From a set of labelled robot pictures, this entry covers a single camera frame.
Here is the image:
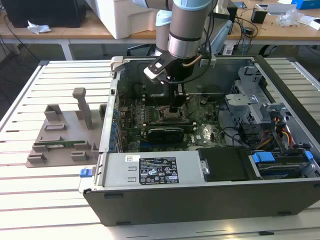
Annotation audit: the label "RAM slot black clips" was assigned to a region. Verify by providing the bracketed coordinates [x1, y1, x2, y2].
[147, 119, 195, 125]

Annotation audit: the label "black computer tower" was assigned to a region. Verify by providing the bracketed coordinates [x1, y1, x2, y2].
[2, 0, 88, 29]

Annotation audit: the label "black internal cable bundle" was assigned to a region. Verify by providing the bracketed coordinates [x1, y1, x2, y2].
[217, 123, 262, 151]

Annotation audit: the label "green motherboard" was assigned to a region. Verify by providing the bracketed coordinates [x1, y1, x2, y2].
[115, 93, 227, 153]

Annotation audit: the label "green RAM stick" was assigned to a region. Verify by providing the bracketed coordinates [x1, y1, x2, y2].
[34, 139, 86, 149]

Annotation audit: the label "white flat box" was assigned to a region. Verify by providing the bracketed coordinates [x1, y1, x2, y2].
[266, 2, 293, 16]

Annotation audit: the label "CPU socket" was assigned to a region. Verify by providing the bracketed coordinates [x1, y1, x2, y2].
[158, 106, 187, 121]

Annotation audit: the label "pale blue teach pendant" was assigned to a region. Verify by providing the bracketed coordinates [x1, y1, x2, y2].
[209, 19, 235, 55]

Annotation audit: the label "hard disk in blue carrier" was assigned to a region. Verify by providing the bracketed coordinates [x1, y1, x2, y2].
[248, 149, 315, 180]

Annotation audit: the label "metal socket cover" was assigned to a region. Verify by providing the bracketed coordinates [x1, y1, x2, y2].
[180, 98, 198, 118]

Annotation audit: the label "RAM slot white clips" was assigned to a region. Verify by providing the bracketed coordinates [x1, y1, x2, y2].
[147, 122, 195, 127]

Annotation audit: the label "silver power supply unit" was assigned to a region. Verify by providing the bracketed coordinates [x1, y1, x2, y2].
[99, 151, 205, 189]

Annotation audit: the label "silver drive cage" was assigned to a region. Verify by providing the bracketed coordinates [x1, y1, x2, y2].
[223, 65, 313, 153]

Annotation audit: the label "wooden desk white frame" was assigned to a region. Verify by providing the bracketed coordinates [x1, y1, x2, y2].
[0, 9, 161, 61]
[224, 0, 320, 47]

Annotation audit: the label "crumpled white paper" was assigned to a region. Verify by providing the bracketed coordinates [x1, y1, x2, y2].
[26, 19, 53, 35]

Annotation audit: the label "black plastic shroud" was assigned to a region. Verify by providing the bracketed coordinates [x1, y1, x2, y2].
[196, 146, 252, 183]

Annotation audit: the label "black graphics card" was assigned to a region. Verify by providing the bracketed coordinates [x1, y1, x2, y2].
[146, 127, 185, 145]

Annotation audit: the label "blue box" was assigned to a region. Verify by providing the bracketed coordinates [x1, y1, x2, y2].
[290, 0, 320, 11]

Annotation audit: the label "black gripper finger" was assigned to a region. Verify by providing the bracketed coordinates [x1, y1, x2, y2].
[174, 84, 187, 109]
[168, 83, 180, 113]

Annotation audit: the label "white foam box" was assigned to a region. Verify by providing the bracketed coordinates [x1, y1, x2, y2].
[94, 0, 161, 40]

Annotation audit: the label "clear plastic bag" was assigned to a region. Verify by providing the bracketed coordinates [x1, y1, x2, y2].
[276, 8, 305, 28]

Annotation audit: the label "black silver PC case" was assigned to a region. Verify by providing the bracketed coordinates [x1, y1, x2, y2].
[82, 54, 320, 227]

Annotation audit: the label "yellow red wire bundle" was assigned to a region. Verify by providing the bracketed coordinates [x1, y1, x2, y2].
[259, 116, 294, 151]

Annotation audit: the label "small white box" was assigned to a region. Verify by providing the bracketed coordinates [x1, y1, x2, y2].
[309, 17, 320, 31]

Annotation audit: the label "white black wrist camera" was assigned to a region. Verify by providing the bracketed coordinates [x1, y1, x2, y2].
[143, 55, 177, 81]

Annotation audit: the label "grey parts rack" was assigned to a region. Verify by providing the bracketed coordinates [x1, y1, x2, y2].
[25, 87, 109, 169]

